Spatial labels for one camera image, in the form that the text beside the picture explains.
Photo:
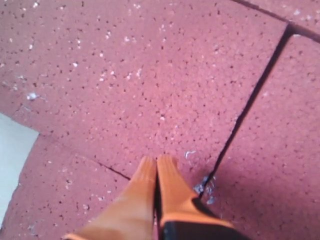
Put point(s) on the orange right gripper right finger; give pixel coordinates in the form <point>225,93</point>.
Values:
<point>182,214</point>

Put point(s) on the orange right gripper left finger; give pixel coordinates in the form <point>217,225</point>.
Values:
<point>131,214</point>

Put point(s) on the large red brick front left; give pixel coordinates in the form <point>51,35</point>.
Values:
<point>65,185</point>

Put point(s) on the red brick third row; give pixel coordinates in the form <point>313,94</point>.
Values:
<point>268,184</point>

